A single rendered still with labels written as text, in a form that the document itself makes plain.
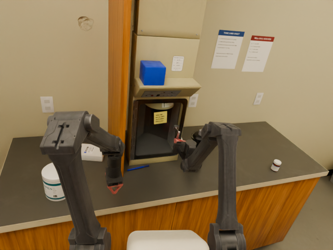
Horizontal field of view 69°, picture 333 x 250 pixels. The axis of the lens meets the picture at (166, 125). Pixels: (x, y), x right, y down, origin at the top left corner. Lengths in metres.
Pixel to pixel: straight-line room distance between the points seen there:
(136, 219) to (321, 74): 2.05
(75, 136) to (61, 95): 1.16
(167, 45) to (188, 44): 0.11
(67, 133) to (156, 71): 0.65
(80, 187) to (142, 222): 0.90
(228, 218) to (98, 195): 0.74
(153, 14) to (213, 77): 0.90
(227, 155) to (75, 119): 0.49
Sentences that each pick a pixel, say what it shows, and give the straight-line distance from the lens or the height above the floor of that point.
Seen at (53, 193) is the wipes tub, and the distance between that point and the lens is 1.33.
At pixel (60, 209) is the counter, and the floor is 0.94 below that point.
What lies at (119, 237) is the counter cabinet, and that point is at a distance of 1.56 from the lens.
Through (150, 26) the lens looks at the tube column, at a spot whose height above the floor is 1.76.
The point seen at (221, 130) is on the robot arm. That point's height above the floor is 1.54.
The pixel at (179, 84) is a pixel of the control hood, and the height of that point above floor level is 1.51.
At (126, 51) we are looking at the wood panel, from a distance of 1.10.
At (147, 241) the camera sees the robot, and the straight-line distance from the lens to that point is 0.67.
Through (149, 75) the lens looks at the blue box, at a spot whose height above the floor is 1.56.
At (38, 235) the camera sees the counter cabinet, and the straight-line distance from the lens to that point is 1.45.
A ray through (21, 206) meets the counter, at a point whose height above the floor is 0.94.
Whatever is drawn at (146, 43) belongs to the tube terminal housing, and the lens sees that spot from 1.21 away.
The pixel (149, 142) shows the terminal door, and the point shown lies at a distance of 1.44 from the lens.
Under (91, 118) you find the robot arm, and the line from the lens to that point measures 0.63.
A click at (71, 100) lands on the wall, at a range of 1.74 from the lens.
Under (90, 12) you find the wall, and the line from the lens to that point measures 1.58.
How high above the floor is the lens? 1.94
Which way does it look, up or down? 30 degrees down
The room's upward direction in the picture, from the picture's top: 8 degrees clockwise
